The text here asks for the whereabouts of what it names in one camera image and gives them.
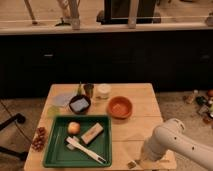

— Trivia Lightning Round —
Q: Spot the black chair base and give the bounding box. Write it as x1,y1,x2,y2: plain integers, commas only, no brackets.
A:
0,113,28,161

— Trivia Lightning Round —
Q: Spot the green plastic tray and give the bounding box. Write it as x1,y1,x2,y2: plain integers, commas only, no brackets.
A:
43,115,112,168

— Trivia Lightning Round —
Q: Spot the bunch of red grapes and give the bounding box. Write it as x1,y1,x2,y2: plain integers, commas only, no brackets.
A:
32,127,46,151

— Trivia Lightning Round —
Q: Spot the small green bottle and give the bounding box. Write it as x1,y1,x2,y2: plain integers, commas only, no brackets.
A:
77,82,82,95

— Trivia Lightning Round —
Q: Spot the dark metal cup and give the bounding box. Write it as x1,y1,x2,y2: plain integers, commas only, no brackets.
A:
83,83,94,98

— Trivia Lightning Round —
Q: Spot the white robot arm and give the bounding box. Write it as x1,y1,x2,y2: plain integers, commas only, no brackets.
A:
141,118,213,171

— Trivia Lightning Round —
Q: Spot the red bowl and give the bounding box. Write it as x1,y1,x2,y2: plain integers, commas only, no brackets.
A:
107,96,133,119

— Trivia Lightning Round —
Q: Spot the white cup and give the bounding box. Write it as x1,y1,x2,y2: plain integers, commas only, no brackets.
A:
97,84,111,99

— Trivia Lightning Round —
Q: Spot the dark bowl with sponge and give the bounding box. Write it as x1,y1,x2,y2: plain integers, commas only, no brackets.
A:
69,95,91,114

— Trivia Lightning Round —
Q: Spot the yellow apple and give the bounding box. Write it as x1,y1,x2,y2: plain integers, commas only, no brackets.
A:
67,122,80,135

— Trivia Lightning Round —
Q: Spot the silver metal fork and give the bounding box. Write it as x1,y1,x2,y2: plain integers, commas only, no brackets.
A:
127,161,138,169

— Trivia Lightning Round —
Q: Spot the wooden block brush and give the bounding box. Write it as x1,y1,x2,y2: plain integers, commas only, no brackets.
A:
81,123,103,145

